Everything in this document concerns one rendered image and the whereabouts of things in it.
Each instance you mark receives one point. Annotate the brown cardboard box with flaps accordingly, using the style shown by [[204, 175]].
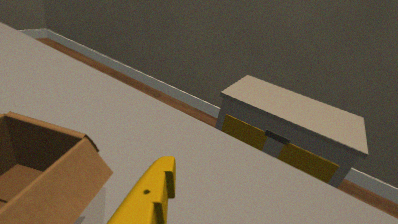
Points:
[[58, 196]]

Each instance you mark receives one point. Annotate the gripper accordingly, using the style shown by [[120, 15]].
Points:
[[147, 202]]

